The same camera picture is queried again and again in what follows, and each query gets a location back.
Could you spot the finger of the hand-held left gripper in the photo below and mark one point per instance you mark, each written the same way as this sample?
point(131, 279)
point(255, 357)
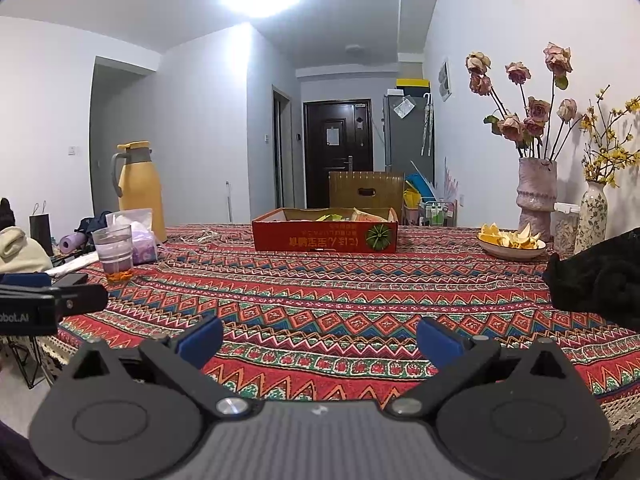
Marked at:
point(82, 299)
point(25, 280)

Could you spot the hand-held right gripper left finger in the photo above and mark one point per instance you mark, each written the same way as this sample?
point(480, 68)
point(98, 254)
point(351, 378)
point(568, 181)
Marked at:
point(202, 337)

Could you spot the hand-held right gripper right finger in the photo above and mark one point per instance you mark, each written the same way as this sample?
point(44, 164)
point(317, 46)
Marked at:
point(437, 337)

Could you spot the pile of snack packets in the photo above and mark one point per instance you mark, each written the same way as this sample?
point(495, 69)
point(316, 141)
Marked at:
point(365, 216)

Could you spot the orange cardboard box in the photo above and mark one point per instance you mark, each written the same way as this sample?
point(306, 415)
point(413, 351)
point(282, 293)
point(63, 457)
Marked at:
point(310, 237)

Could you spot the black flat device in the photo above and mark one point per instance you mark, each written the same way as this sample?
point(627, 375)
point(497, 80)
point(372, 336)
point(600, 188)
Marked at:
point(75, 278)

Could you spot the beige garment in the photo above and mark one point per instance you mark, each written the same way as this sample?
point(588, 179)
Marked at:
point(22, 255)

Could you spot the white papers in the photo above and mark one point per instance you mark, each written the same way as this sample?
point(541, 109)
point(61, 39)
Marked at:
point(75, 264)

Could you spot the black gift bag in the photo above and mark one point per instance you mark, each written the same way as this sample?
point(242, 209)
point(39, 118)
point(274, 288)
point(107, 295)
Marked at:
point(41, 235)

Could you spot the glass cup of tea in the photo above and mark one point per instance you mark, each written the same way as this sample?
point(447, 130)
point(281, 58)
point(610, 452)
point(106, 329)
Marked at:
point(112, 260)

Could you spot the purple rolled mat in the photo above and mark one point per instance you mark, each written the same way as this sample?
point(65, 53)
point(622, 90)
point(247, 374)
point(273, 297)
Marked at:
point(72, 243)

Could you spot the dark blue bag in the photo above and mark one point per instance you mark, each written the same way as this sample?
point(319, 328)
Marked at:
point(92, 227)

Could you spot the purple tissue pack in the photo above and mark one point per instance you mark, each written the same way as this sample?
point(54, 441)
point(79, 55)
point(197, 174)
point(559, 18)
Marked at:
point(145, 245)

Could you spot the shallow plate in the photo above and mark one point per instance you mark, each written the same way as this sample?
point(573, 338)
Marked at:
point(510, 252)

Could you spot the plate of yellow chips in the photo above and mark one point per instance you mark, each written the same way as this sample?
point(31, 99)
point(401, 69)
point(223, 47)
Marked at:
point(505, 237)

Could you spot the yellow thermos jug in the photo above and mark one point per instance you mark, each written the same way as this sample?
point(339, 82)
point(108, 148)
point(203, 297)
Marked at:
point(142, 190)

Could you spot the pink wrapped bouquet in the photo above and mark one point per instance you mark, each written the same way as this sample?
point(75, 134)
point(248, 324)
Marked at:
point(451, 182)

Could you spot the yellow-green snack packet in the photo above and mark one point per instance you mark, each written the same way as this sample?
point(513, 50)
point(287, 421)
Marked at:
point(331, 217)

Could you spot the clear lidded jar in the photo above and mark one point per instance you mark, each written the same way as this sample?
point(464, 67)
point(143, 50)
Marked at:
point(565, 235)

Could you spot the brown cardboard box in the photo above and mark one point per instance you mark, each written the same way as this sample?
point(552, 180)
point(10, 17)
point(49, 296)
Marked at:
point(345, 195)

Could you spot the black fuzzy cloth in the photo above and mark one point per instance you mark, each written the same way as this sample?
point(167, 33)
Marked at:
point(600, 280)

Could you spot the pink ribbed vase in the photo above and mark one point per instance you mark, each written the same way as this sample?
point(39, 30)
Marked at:
point(536, 195)

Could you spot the grey refrigerator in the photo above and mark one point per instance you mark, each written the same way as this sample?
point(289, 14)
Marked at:
point(400, 150)

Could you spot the white floral vase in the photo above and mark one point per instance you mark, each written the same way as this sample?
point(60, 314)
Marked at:
point(590, 220)

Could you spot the grey interior door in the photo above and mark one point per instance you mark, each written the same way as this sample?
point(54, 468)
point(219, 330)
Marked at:
point(282, 160)

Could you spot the dark brown entrance door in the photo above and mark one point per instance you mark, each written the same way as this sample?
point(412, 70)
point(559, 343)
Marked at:
point(320, 170)

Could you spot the white folded umbrella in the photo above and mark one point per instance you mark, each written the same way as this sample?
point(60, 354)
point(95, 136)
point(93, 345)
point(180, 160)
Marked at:
point(427, 125)

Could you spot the dried pink roses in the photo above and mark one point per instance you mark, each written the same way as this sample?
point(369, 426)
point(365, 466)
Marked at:
point(515, 127)

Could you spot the clear plastic document bag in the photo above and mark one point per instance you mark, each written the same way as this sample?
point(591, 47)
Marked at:
point(404, 108)

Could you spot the yellow flower branches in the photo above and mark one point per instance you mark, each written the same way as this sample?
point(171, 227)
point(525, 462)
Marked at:
point(607, 155)

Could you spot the yellow and black box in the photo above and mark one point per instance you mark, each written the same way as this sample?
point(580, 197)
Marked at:
point(412, 82)

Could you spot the round ceiling lamp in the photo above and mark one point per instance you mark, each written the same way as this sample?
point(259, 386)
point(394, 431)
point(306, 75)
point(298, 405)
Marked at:
point(355, 49)

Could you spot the wall poster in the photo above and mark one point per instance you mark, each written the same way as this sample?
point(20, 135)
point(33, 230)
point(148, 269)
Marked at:
point(445, 77)

